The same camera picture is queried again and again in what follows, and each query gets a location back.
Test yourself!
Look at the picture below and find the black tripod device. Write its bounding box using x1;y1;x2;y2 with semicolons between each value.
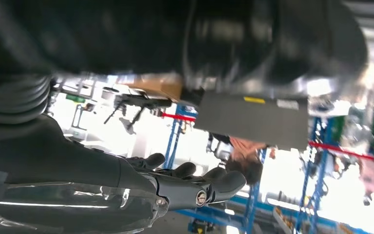
103;94;173;131

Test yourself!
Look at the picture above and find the brown cardboard box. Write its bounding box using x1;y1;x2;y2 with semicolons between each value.
122;75;185;101

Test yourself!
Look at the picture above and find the grey laptop with stickers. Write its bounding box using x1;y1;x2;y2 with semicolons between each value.
194;91;310;152

